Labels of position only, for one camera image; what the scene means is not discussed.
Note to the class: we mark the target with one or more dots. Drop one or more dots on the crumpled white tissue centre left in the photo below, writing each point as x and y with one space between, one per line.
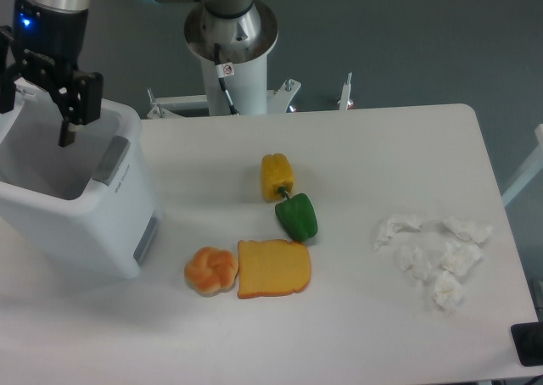
414 259

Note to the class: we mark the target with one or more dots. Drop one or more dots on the black device at table edge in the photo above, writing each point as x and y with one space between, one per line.
527 338

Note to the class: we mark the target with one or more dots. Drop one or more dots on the white frame at right edge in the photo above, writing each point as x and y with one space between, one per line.
526 172

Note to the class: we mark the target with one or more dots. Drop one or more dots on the green bell pepper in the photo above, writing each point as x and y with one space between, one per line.
297 217

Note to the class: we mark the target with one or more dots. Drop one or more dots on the crumpled white tissue centre right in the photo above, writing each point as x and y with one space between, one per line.
458 258

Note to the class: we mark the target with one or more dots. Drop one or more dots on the white trash can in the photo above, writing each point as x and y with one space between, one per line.
92 203

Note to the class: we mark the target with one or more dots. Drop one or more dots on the crumpled white tissue bottom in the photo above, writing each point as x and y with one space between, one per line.
447 293

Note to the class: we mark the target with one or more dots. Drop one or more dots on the round knotted bread roll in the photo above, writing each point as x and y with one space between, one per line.
211 270

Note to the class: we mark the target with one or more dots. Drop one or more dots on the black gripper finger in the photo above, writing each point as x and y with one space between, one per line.
67 133

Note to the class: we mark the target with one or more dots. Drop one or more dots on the crumpled white tissue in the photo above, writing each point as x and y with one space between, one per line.
393 224
458 258
469 231
447 293
414 259

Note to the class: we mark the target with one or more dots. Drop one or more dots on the crumpled white tissue top right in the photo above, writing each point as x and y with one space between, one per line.
469 231

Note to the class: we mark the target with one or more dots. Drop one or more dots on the yellow bell pepper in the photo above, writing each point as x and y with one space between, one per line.
276 175

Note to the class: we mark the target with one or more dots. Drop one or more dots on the white pedestal base frame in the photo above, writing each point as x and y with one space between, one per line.
278 101

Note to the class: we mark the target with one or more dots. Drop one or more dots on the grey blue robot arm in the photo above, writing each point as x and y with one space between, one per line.
224 9

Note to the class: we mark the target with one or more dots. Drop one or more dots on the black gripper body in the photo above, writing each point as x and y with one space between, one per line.
43 46

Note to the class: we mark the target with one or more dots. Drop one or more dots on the square toast bread slice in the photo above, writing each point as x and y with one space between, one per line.
272 268

